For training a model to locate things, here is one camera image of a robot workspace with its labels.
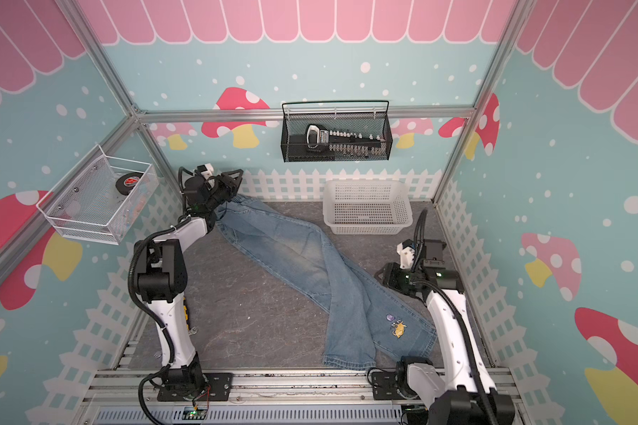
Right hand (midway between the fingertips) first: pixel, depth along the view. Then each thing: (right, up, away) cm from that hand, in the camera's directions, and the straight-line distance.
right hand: (381, 275), depth 79 cm
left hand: (-46, +34, +16) cm, 59 cm away
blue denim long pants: (-4, -16, +4) cm, 17 cm away
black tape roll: (-77, +28, +1) cm, 81 cm away
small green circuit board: (-53, -37, -7) cm, 64 cm away
